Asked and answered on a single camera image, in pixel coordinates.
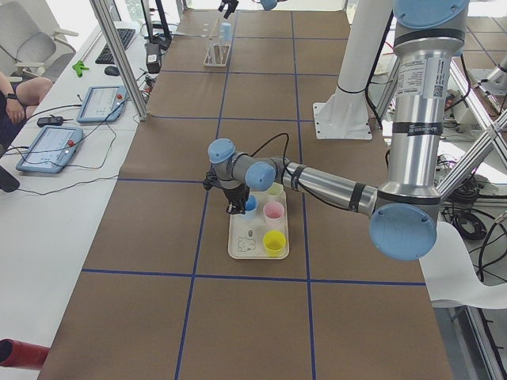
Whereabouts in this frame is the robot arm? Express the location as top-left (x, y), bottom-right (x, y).
top-left (204, 1), bottom-right (468, 260)
top-left (218, 0), bottom-right (279, 19)

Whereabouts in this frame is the aluminium frame post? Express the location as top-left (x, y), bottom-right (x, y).
top-left (90, 0), bottom-right (148, 121)

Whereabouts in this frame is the white wire cup rack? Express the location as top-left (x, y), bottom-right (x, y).
top-left (203, 19), bottom-right (232, 67)

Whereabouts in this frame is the yellow plastic cup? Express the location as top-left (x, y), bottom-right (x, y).
top-left (262, 230), bottom-right (287, 257)

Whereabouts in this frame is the seated person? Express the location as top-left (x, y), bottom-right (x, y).
top-left (1, 73), bottom-right (53, 149)

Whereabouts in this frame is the near blue teach pendant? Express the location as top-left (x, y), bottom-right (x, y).
top-left (16, 126), bottom-right (84, 174)

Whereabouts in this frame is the black handheld controller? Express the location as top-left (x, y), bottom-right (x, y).
top-left (36, 116), bottom-right (64, 127)

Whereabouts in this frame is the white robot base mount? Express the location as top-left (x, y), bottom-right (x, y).
top-left (313, 0), bottom-right (394, 140)

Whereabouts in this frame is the white plastic chair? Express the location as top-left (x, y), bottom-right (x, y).
top-left (419, 222), bottom-right (506, 310)

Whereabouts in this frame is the green plastic clamp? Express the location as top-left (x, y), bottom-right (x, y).
top-left (72, 60), bottom-right (89, 78)

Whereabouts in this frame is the black power adapter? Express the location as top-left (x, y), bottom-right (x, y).
top-left (145, 43), bottom-right (162, 74)

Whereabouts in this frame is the red cylinder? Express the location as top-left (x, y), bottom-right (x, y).
top-left (1, 339), bottom-right (50, 371)

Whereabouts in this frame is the far blue teach pendant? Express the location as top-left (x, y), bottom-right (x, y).
top-left (76, 85), bottom-right (127, 124)

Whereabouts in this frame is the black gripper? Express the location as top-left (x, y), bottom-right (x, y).
top-left (222, 184), bottom-right (248, 215)

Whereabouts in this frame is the blue teach pendant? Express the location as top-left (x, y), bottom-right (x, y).
top-left (16, 126), bottom-right (84, 174)
top-left (76, 85), bottom-right (127, 124)

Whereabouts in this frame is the pale green plastic cup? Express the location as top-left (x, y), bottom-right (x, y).
top-left (266, 182), bottom-right (284, 200)

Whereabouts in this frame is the pink plastic cup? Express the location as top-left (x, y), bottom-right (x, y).
top-left (263, 201), bottom-right (285, 228)

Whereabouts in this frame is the white office chair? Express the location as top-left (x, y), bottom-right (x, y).
top-left (1, 2), bottom-right (78, 82)

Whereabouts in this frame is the black computer monitor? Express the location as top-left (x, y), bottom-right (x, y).
top-left (140, 0), bottom-right (173, 51)

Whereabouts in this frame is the black computer mouse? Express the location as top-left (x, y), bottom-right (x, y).
top-left (104, 66), bottom-right (120, 76)

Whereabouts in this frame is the black keyboard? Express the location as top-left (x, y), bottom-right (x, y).
top-left (94, 28), bottom-right (136, 65)

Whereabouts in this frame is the cream plastic tray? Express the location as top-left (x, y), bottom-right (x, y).
top-left (228, 191), bottom-right (290, 260)

